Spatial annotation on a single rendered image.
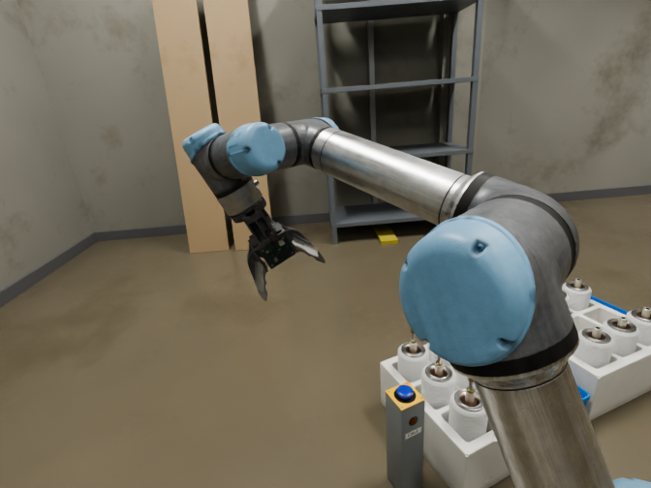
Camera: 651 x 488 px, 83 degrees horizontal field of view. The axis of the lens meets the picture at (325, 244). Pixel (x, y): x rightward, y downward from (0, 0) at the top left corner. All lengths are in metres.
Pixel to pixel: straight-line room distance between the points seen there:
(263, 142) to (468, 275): 0.36
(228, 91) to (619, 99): 3.04
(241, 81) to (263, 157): 2.28
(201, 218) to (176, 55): 1.12
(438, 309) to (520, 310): 0.07
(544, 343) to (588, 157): 3.56
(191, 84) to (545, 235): 2.71
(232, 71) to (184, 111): 0.43
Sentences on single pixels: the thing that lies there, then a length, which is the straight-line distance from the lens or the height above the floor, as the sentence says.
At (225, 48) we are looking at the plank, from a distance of 2.90.
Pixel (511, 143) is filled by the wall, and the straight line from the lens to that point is 3.50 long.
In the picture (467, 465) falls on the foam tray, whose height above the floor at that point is 0.15.
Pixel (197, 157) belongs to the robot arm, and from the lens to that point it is 0.66.
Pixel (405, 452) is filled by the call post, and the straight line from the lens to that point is 1.08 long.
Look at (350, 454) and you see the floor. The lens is 1.29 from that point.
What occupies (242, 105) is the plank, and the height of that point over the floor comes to 1.00.
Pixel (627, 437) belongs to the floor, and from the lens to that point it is 1.54.
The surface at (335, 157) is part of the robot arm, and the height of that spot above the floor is 0.92.
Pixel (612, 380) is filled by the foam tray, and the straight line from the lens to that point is 1.49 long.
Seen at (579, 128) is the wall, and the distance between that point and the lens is 3.77.
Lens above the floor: 1.01
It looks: 22 degrees down
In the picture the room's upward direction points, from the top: 5 degrees counter-clockwise
